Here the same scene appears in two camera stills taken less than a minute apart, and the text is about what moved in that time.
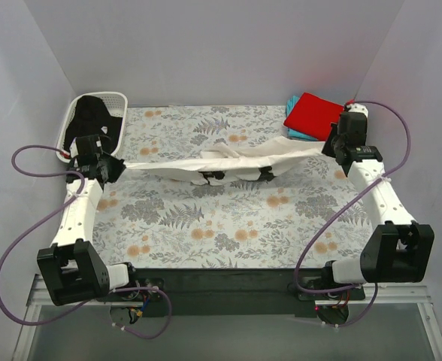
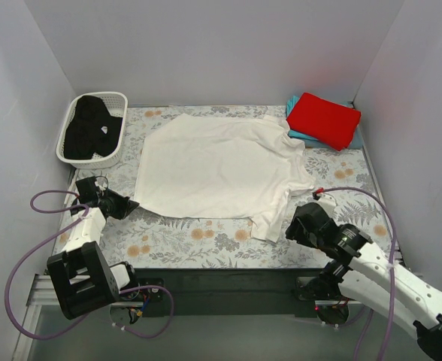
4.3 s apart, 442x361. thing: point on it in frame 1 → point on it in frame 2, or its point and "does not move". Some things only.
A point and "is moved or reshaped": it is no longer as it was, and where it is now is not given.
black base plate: (231, 292) does not move
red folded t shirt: (313, 115) does not move
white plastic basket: (116, 104) does not move
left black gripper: (110, 169) → (116, 205)
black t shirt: (91, 116) does not move
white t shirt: (237, 162) is moved or reshaped
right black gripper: (331, 146) → (307, 226)
